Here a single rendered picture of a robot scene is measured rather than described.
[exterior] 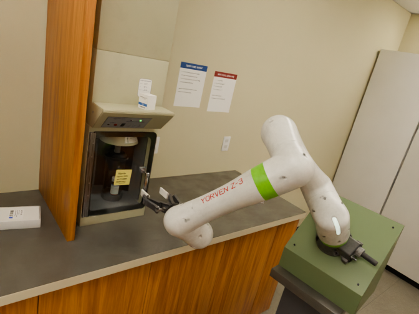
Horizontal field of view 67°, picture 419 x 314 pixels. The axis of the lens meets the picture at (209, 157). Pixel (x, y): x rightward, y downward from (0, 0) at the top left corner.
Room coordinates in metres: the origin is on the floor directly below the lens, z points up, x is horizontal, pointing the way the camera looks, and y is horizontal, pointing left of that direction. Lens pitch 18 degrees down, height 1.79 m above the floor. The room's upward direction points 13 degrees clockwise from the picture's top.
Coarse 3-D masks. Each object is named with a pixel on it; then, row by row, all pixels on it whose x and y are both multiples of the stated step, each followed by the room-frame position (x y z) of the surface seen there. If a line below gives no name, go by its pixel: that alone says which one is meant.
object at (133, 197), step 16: (96, 144) 1.23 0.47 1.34; (112, 144) 1.28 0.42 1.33; (128, 144) 1.33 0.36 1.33; (144, 144) 1.38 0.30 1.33; (96, 160) 1.24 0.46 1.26; (112, 160) 1.29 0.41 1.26; (128, 160) 1.34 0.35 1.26; (144, 160) 1.39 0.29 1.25; (96, 176) 1.24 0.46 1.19; (112, 176) 1.29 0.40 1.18; (144, 176) 1.40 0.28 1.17; (96, 192) 1.25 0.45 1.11; (112, 192) 1.30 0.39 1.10; (128, 192) 1.35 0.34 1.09; (96, 208) 1.25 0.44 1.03; (112, 208) 1.31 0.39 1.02; (128, 208) 1.36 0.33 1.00
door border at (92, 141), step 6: (90, 144) 1.22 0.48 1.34; (90, 150) 1.22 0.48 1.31; (90, 156) 1.22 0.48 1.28; (90, 162) 1.22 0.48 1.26; (90, 168) 1.22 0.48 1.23; (90, 174) 1.23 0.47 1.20; (90, 180) 1.23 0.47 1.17; (84, 198) 1.21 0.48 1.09; (84, 210) 1.22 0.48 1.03; (84, 216) 1.22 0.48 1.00
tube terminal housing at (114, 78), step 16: (96, 64) 1.22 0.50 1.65; (112, 64) 1.27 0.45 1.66; (128, 64) 1.31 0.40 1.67; (144, 64) 1.36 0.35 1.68; (160, 64) 1.41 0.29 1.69; (96, 80) 1.23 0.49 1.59; (112, 80) 1.27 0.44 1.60; (128, 80) 1.32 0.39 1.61; (160, 80) 1.42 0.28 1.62; (96, 96) 1.23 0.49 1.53; (112, 96) 1.28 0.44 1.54; (128, 96) 1.32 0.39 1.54; (160, 96) 1.43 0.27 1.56; (96, 128) 1.24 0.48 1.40; (112, 128) 1.29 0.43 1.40; (128, 128) 1.34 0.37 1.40; (80, 176) 1.25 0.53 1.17; (80, 192) 1.24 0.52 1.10; (80, 208) 1.23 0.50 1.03; (144, 208) 1.44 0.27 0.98; (80, 224) 1.22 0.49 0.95
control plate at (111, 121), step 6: (108, 120) 1.20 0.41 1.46; (114, 120) 1.21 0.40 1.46; (120, 120) 1.23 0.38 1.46; (126, 120) 1.24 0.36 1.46; (132, 120) 1.26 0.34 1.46; (138, 120) 1.28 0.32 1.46; (144, 120) 1.29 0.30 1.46; (102, 126) 1.22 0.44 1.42; (108, 126) 1.24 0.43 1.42; (114, 126) 1.25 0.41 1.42; (120, 126) 1.27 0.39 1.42; (126, 126) 1.29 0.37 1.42; (132, 126) 1.30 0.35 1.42; (138, 126) 1.32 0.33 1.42; (144, 126) 1.34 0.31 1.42
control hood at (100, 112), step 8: (96, 104) 1.19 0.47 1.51; (104, 104) 1.22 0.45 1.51; (112, 104) 1.26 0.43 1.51; (120, 104) 1.29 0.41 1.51; (96, 112) 1.18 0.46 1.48; (104, 112) 1.14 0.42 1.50; (112, 112) 1.16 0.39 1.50; (120, 112) 1.18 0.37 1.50; (128, 112) 1.21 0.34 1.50; (136, 112) 1.23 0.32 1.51; (144, 112) 1.25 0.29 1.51; (152, 112) 1.28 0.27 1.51; (160, 112) 1.31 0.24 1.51; (168, 112) 1.34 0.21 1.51; (96, 120) 1.17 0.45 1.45; (104, 120) 1.19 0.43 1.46; (152, 120) 1.32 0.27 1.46; (160, 120) 1.35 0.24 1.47; (168, 120) 1.37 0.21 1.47; (144, 128) 1.36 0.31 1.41; (152, 128) 1.39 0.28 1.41; (160, 128) 1.41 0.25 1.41
